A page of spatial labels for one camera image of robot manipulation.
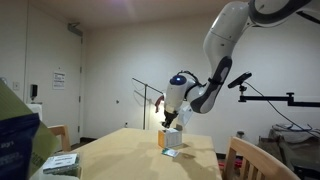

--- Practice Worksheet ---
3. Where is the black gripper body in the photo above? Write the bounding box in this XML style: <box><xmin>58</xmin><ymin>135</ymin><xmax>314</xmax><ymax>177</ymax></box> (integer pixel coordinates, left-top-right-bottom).
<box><xmin>161</xmin><ymin>110</ymin><xmax>179</xmax><ymax>130</ymax></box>

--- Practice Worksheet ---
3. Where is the white Tazo tea box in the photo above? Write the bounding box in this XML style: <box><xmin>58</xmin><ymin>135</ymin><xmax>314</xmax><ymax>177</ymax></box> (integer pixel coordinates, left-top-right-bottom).
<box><xmin>157</xmin><ymin>123</ymin><xmax>184</xmax><ymax>150</ymax></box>

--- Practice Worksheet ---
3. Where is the red object on floor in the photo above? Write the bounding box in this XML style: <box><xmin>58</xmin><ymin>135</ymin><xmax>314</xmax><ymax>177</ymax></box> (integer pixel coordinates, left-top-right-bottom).
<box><xmin>216</xmin><ymin>158</ymin><xmax>242</xmax><ymax>171</ymax></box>

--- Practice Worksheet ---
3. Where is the blue cardboard box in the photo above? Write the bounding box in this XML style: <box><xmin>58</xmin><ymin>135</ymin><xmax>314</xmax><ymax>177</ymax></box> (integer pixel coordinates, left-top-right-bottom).
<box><xmin>0</xmin><ymin>79</ymin><xmax>62</xmax><ymax>178</ymax></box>

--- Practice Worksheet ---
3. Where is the thin metal light stand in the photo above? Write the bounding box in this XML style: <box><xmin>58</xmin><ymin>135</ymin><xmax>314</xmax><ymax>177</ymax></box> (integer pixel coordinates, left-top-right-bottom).
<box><xmin>131</xmin><ymin>77</ymin><xmax>165</xmax><ymax>131</ymax></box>

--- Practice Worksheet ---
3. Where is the white green Tazo tea packet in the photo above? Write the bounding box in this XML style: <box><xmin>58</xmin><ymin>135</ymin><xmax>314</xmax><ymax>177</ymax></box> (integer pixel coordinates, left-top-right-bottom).
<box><xmin>161</xmin><ymin>147</ymin><xmax>181</xmax><ymax>159</ymax></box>

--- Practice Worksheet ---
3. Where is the wooden slatted chair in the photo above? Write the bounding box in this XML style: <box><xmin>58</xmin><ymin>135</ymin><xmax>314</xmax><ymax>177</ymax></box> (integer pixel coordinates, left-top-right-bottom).
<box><xmin>222</xmin><ymin>135</ymin><xmax>301</xmax><ymax>180</ymax></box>
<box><xmin>47</xmin><ymin>124</ymin><xmax>72</xmax><ymax>153</ymax></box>

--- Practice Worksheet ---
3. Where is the white door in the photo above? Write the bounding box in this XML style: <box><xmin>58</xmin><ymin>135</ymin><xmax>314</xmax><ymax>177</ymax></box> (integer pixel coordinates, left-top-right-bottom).
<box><xmin>25</xmin><ymin>6</ymin><xmax>84</xmax><ymax>148</ymax></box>

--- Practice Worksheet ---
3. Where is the clear plastic food container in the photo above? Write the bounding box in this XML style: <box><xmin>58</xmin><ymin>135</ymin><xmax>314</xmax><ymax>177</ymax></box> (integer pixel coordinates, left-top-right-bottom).
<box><xmin>41</xmin><ymin>152</ymin><xmax>81</xmax><ymax>177</ymax></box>

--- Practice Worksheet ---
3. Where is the paper notice on door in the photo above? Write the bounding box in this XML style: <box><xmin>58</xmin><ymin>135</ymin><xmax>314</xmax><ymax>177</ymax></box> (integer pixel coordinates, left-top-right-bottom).
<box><xmin>52</xmin><ymin>70</ymin><xmax>67</xmax><ymax>91</ymax></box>

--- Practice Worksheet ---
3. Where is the grey sofa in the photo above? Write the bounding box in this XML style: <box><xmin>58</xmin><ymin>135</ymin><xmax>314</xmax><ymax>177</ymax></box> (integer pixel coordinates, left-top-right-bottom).
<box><xmin>258</xmin><ymin>128</ymin><xmax>320</xmax><ymax>180</ymax></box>

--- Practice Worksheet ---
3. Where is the metal door closer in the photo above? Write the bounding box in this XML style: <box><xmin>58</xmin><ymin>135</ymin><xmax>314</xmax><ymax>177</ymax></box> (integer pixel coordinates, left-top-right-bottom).
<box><xmin>67</xmin><ymin>22</ymin><xmax>84</xmax><ymax>38</ymax></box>

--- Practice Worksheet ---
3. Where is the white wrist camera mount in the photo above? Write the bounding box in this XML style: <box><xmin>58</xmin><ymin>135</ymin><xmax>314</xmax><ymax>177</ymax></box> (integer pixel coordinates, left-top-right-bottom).
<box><xmin>177</xmin><ymin>104</ymin><xmax>195</xmax><ymax>128</ymax></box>

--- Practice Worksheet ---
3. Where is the black camera on boom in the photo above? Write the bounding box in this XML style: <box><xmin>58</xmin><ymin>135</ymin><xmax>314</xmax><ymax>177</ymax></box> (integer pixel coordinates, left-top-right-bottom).
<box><xmin>227</xmin><ymin>71</ymin><xmax>253</xmax><ymax>90</ymax></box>

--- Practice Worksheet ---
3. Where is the black camera cable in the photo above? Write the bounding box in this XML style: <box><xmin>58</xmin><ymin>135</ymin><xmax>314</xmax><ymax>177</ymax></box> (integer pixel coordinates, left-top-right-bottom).
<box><xmin>244</xmin><ymin>81</ymin><xmax>320</xmax><ymax>138</ymax></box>

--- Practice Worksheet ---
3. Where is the coiled cables bundle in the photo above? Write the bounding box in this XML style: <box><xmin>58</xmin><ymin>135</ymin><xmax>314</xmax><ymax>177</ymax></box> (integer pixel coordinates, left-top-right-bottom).
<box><xmin>270</xmin><ymin>123</ymin><xmax>314</xmax><ymax>135</ymax></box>

